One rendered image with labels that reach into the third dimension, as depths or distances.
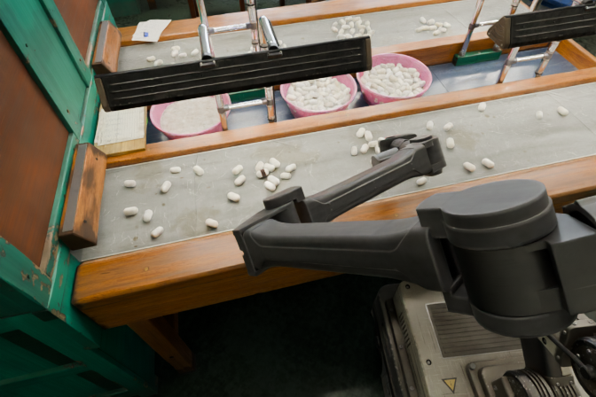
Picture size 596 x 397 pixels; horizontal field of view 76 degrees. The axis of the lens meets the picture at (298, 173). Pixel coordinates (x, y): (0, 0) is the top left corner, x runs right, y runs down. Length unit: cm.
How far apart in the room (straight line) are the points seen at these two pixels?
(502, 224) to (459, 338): 95
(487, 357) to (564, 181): 52
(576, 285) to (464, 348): 92
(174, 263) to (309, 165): 46
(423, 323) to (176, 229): 74
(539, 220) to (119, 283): 87
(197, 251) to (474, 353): 79
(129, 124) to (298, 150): 54
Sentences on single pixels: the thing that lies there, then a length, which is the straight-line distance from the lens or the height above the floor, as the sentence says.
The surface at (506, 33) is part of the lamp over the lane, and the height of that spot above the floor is 108.
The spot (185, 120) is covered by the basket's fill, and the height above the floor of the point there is 73.
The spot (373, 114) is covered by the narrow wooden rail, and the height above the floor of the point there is 76.
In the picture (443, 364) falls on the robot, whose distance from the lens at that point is 120.
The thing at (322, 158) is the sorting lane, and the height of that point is 74.
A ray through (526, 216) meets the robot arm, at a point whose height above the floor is 136.
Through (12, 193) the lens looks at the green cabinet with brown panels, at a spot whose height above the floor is 100.
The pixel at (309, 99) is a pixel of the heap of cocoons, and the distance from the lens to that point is 137.
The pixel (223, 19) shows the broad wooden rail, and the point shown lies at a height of 76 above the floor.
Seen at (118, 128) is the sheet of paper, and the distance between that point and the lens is 132.
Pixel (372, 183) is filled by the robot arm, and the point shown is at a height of 103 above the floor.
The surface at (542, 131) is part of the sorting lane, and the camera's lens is 143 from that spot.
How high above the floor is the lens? 159
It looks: 50 degrees down
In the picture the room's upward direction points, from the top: 1 degrees counter-clockwise
